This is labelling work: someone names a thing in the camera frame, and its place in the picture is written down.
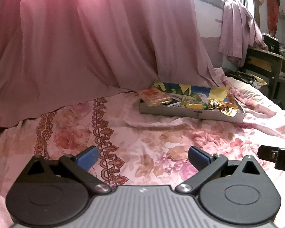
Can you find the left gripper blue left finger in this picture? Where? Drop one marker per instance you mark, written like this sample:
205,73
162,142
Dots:
87,158

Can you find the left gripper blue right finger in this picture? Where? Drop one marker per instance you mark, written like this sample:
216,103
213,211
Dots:
199,158

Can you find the yellow snack bar packet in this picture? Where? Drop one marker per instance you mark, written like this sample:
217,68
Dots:
191,105

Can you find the gold foil snack packet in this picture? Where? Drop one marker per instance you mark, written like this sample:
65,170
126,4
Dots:
224,107

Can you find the green white vegetable snack pouch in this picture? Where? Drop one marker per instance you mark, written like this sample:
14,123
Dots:
181,97

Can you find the clear crispy rice cake pack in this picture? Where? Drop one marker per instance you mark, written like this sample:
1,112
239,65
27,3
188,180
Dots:
154,97

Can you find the green sausage stick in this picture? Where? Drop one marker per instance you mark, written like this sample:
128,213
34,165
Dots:
205,106

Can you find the dark blue packet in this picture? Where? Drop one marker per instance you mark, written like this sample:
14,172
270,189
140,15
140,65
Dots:
175,104

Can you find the pink white nougat bar pack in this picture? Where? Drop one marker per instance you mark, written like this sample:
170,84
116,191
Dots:
202,98

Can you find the orange white snack packet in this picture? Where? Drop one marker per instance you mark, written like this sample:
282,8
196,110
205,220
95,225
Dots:
231,98

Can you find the floral pink bedsheet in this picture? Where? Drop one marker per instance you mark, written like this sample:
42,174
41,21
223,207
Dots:
136,148

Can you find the painted cardboard box tray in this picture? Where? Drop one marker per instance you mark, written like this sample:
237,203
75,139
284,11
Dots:
198,102

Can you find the black handbag beside bed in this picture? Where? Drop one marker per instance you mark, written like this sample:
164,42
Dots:
250,79

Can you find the dark wooden desk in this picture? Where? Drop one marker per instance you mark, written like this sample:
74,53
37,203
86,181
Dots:
267,64

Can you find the black box on desk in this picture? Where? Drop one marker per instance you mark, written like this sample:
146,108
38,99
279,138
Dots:
272,43

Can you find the pink draped curtain sheet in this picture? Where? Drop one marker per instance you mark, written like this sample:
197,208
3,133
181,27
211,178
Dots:
55,53

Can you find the hanging pink cloth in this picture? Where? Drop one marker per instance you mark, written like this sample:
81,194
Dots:
239,31

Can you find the red hanging ornament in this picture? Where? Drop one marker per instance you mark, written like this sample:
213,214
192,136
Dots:
272,15

